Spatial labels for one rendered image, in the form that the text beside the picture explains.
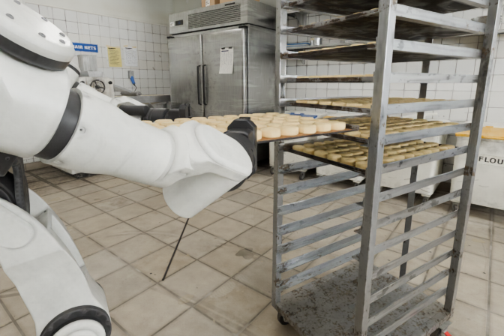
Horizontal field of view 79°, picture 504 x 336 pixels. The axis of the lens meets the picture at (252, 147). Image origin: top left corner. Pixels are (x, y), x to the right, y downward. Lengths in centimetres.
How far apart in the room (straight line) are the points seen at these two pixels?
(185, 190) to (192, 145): 9
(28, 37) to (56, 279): 61
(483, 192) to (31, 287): 301
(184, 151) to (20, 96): 16
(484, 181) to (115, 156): 300
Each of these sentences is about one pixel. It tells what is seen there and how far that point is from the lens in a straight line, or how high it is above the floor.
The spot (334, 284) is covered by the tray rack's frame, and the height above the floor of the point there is 15.
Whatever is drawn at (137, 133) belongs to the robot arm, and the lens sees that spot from 32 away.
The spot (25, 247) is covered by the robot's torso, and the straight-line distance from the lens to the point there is 75.
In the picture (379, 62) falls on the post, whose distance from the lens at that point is 90.
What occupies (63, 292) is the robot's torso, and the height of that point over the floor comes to 69.
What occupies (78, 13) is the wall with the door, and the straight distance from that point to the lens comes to 521.
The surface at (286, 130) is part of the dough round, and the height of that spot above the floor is 101.
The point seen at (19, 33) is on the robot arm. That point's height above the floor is 116.
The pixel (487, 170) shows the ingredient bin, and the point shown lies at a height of 43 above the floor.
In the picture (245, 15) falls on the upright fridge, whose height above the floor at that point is 187.
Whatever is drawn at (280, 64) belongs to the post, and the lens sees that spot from 121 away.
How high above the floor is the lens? 113
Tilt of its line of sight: 12 degrees down
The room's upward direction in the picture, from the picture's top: straight up
